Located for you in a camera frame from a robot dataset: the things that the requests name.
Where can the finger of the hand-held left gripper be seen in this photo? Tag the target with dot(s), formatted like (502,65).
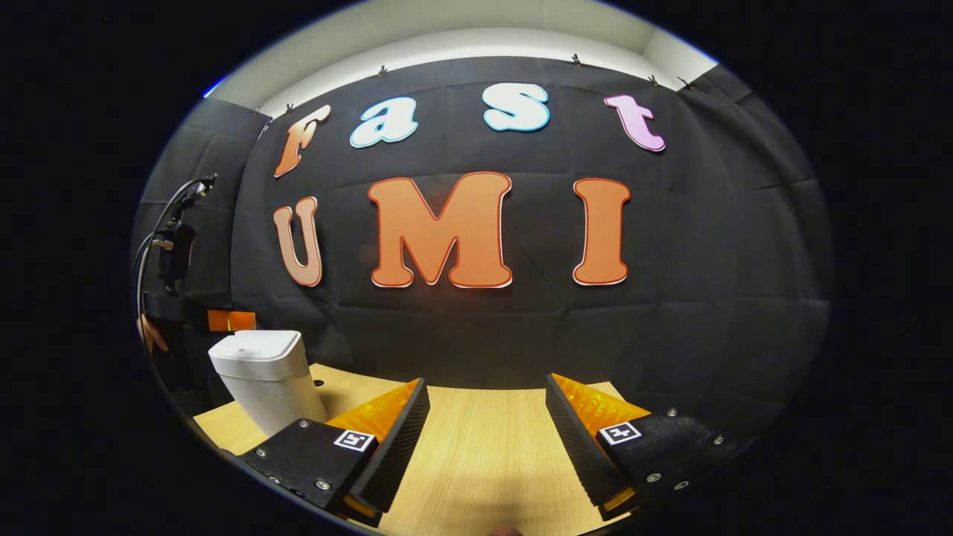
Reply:
(231,321)

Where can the white desktop garbage bin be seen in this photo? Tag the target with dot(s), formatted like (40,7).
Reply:
(268,380)

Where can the wooden desktop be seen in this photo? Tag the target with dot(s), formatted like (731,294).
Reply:
(484,447)

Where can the black backdrop cloth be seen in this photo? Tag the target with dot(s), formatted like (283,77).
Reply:
(521,335)

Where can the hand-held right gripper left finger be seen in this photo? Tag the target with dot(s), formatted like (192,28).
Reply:
(394,454)

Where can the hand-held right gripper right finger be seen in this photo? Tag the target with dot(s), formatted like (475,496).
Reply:
(577,447)

